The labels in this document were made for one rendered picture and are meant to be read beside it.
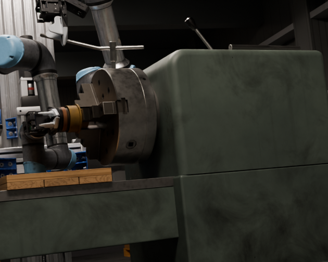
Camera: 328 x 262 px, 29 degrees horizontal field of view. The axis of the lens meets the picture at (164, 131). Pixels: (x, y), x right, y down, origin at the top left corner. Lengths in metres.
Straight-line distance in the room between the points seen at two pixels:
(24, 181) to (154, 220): 0.40
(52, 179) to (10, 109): 1.11
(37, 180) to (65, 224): 0.15
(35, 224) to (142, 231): 0.32
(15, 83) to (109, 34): 0.51
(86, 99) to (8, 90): 0.87
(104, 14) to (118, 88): 0.72
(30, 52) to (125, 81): 0.48
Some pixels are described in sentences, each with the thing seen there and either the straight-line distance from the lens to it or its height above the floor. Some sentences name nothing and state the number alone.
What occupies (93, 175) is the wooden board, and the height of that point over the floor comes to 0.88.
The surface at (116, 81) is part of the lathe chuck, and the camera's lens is 1.96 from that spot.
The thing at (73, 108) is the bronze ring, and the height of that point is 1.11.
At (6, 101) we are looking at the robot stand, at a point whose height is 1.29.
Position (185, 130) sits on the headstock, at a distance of 1.92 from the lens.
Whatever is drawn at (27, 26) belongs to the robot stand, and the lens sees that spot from 2.95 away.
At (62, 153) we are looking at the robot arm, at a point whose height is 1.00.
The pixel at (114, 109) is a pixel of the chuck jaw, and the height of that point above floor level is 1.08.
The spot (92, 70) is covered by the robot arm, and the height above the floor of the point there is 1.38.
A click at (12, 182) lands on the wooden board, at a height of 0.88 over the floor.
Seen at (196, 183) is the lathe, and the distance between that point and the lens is 1.91.
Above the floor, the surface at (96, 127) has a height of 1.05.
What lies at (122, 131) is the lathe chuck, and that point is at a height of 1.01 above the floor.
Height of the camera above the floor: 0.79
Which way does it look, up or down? 6 degrees up
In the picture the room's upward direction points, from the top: 6 degrees counter-clockwise
